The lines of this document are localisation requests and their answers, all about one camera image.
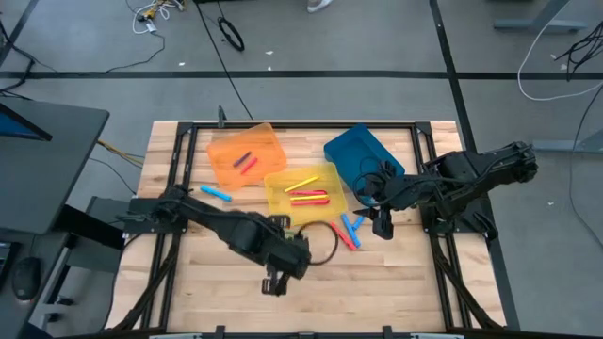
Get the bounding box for black aluminium table frame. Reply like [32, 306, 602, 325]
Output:
[106, 121, 509, 333]

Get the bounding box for black desk support beam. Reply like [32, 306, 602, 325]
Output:
[55, 203, 126, 251]

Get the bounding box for black floor cable bundle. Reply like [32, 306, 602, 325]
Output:
[553, 18, 603, 84]

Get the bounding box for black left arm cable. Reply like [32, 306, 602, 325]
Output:
[297, 220, 340, 266]

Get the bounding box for black coiled floor cable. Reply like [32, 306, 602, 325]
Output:
[217, 16, 246, 53]

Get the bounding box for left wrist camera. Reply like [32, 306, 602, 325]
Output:
[267, 213, 293, 231]

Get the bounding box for white and yellow cable bundle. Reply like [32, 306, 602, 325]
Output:
[130, 0, 186, 36]

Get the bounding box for yellow translucent plastic bin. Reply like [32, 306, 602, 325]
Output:
[263, 162, 350, 228]

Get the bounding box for black long floor cable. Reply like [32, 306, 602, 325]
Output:
[194, 0, 254, 121]

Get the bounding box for blue plastic bin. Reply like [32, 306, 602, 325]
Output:
[322, 122, 407, 207]

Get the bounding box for monitor with blue screen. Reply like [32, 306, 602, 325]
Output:
[0, 102, 54, 143]

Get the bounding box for orange translucent plastic bin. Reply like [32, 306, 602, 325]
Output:
[205, 121, 288, 193]

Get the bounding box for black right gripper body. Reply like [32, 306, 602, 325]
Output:
[373, 173, 424, 214]

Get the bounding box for white floor cable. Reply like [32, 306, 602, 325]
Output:
[516, 0, 603, 103]

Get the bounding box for grey desk foot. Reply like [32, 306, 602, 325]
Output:
[493, 0, 588, 34]
[530, 126, 603, 154]

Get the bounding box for black computer mouse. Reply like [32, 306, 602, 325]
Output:
[10, 256, 42, 303]

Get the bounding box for yellow floor cables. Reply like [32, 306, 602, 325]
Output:
[96, 139, 145, 168]

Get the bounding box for grey desk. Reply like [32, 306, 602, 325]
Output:
[0, 96, 111, 235]

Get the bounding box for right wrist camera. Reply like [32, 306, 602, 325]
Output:
[378, 158, 398, 179]

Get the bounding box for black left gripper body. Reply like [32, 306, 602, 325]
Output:
[265, 234, 314, 281]

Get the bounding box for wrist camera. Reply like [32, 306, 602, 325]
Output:
[267, 213, 293, 231]
[378, 158, 398, 179]

